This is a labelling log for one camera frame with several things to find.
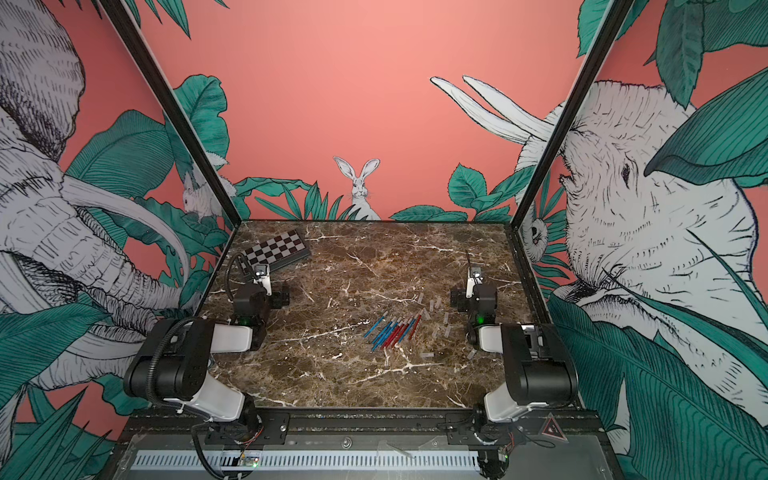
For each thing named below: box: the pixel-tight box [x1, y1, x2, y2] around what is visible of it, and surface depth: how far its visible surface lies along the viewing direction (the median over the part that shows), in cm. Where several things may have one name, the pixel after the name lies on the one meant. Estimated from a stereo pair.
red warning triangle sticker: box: [541, 417, 568, 442], surface depth 76 cm
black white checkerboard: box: [244, 229, 311, 272], surface depth 109 cm
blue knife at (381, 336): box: [370, 321, 393, 352], surface depth 92 cm
